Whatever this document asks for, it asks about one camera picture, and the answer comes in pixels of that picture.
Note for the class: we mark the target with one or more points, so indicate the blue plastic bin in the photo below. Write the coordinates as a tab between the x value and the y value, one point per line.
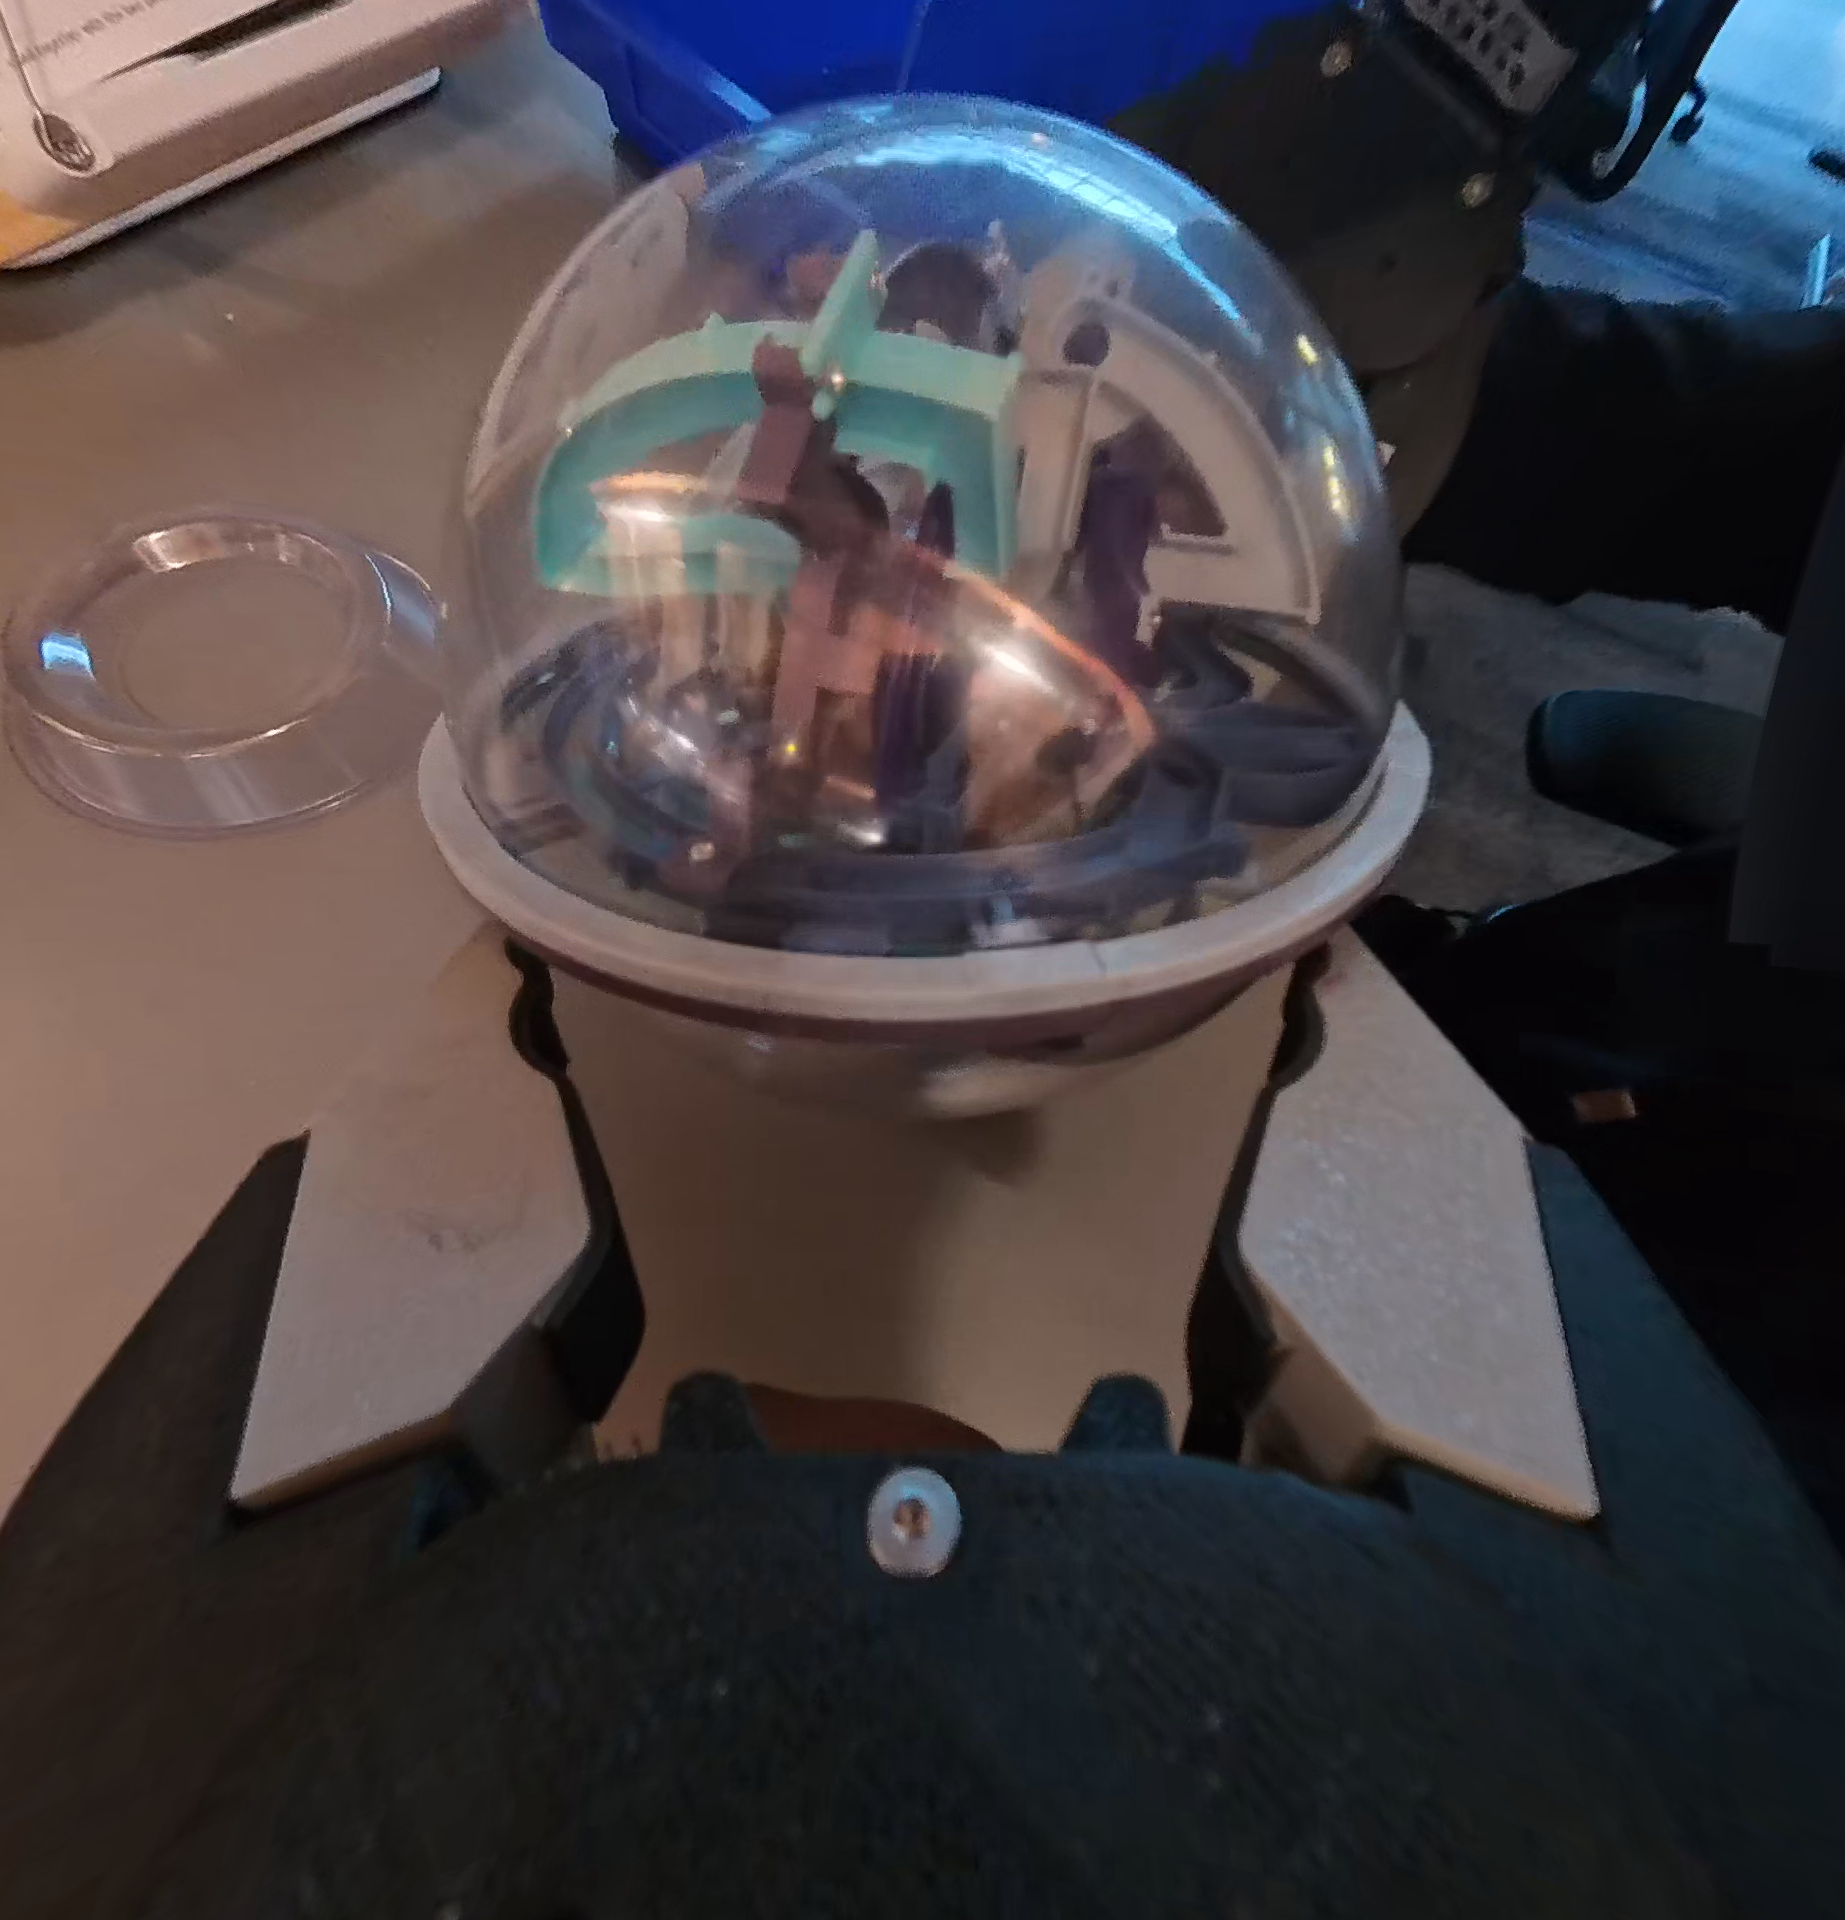
743	61

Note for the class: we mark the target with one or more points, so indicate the white sheet holder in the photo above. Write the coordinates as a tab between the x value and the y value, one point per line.
188	151

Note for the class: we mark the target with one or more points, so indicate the dark office chair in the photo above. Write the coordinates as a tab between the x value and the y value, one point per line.
1629	91

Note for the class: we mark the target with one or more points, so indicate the person's right forearm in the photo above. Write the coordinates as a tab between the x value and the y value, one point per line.
1658	434

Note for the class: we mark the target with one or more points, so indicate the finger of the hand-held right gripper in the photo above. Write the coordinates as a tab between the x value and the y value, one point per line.
1409	427

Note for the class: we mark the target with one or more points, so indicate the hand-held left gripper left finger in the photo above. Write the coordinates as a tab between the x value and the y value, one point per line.
427	1275

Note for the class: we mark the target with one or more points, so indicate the black office chair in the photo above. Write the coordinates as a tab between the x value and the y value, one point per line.
1642	767

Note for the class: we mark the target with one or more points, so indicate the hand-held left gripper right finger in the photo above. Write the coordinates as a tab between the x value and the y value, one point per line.
1403	1275

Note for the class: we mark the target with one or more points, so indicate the clear plastic maze ball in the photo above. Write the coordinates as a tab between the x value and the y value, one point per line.
924	601

